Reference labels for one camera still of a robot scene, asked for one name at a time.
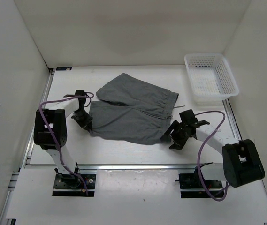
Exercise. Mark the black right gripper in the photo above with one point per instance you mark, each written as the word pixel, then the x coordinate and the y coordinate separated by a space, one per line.
pixel 179 143

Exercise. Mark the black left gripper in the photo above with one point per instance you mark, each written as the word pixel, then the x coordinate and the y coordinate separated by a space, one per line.
pixel 86 123

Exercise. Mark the grey cotton shorts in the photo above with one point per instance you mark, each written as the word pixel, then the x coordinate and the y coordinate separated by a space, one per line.
pixel 132 110

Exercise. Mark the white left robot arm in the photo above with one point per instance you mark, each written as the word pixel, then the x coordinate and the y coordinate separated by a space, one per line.
pixel 50 129

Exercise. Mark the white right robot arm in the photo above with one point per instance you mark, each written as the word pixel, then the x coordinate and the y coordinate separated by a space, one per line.
pixel 241 163

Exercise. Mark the blue corner label sticker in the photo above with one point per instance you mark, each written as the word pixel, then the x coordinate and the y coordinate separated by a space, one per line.
pixel 63 68

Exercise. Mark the white perforated plastic basket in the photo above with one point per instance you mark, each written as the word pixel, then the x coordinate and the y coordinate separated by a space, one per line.
pixel 210 77

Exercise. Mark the aluminium front frame rail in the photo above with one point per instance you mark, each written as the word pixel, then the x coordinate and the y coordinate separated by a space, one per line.
pixel 139 167

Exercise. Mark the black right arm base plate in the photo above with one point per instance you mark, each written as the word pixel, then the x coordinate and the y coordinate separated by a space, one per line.
pixel 191 187

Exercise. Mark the aluminium right frame rail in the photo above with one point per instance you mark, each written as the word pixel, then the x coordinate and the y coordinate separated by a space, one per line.
pixel 230 126

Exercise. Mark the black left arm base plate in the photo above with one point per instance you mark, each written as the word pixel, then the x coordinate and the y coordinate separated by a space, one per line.
pixel 72 186

